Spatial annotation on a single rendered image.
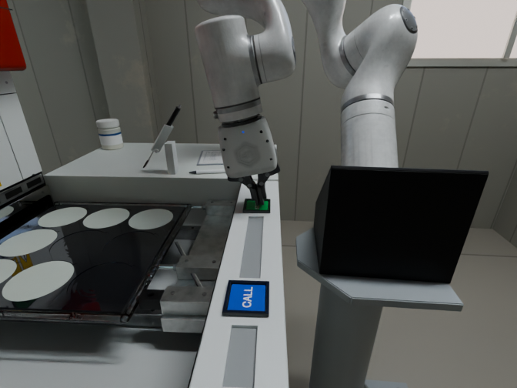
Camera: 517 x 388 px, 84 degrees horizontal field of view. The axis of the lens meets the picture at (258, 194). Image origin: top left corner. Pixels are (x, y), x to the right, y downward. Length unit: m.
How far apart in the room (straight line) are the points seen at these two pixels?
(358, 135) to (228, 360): 0.50
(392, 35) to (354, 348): 0.74
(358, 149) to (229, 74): 0.31
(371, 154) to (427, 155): 1.89
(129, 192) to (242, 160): 0.40
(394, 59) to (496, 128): 1.98
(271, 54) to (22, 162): 0.66
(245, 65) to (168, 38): 1.85
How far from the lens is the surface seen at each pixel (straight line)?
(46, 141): 2.97
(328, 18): 0.82
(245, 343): 0.35
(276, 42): 0.50
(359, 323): 0.80
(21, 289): 0.63
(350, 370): 0.93
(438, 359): 1.73
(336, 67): 0.83
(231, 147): 0.53
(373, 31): 0.77
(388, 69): 0.76
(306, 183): 2.36
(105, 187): 0.87
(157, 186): 0.81
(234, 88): 0.50
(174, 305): 0.48
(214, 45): 0.51
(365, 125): 0.67
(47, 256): 0.69
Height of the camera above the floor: 1.23
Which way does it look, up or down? 24 degrees down
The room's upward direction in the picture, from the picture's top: straight up
